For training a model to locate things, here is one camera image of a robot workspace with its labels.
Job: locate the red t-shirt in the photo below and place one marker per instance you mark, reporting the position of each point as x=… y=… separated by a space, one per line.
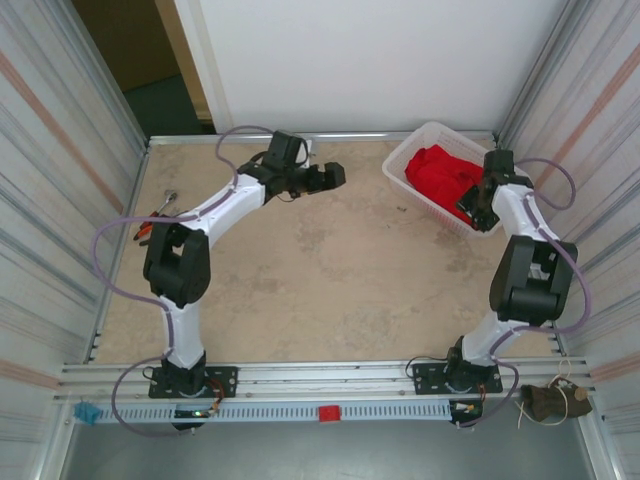
x=435 y=175

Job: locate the white plastic basket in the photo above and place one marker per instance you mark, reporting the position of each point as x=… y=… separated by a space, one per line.
x=400 y=160

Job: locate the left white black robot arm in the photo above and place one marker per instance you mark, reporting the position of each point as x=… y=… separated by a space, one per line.
x=225 y=205

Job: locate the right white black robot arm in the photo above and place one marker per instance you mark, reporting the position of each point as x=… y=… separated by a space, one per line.
x=510 y=215

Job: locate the silver ratchet wrench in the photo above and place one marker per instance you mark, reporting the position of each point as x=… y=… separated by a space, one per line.
x=171 y=194

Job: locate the small circuit board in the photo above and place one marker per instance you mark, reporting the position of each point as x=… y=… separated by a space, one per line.
x=467 y=408
x=195 y=413

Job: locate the small red block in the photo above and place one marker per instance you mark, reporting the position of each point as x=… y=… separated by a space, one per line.
x=330 y=414

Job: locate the grey metal sheet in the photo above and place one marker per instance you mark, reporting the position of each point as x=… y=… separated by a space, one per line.
x=320 y=455

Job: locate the small blue block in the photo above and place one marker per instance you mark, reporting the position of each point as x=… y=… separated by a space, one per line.
x=86 y=414

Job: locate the white door frame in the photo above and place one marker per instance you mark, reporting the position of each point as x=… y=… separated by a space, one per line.
x=199 y=50

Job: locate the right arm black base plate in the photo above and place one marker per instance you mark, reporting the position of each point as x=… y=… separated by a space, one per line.
x=425 y=377

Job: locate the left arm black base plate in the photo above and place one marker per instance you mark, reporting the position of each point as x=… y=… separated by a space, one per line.
x=225 y=380

